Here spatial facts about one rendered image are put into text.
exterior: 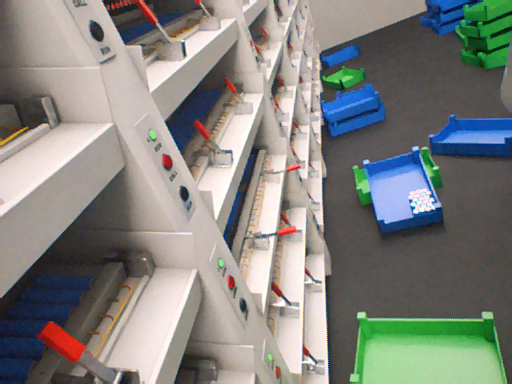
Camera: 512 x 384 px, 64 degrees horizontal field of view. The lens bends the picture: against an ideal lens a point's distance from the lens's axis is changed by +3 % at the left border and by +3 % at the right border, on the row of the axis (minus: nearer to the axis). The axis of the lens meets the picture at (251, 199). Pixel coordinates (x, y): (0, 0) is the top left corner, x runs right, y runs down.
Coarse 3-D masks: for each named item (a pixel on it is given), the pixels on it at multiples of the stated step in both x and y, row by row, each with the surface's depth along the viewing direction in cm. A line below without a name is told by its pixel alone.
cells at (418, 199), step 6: (414, 192) 141; (420, 192) 140; (426, 192) 139; (408, 198) 140; (414, 198) 139; (420, 198) 138; (426, 198) 137; (432, 198) 136; (414, 204) 138; (420, 204) 137; (426, 204) 136; (432, 204) 136; (414, 210) 136; (420, 210) 135; (426, 210) 134; (432, 210) 134
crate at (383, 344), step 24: (360, 312) 107; (360, 336) 104; (384, 336) 107; (408, 336) 105; (432, 336) 102; (456, 336) 100; (480, 336) 98; (360, 360) 101; (384, 360) 101; (408, 360) 99; (432, 360) 97; (456, 360) 95; (480, 360) 93
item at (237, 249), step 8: (264, 152) 110; (264, 160) 109; (256, 168) 102; (256, 176) 98; (256, 184) 95; (248, 192) 92; (256, 192) 94; (248, 200) 89; (248, 208) 86; (240, 216) 84; (248, 216) 83; (240, 224) 81; (248, 224) 83; (240, 232) 78; (240, 240) 76; (232, 248) 74; (240, 248) 74; (240, 256) 74; (240, 264) 72; (248, 264) 72
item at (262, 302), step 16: (256, 144) 114; (272, 144) 113; (272, 160) 111; (272, 192) 96; (256, 208) 90; (272, 208) 90; (256, 224) 85; (272, 224) 84; (272, 240) 80; (256, 256) 76; (272, 256) 77; (256, 272) 72; (272, 272) 77; (256, 288) 68
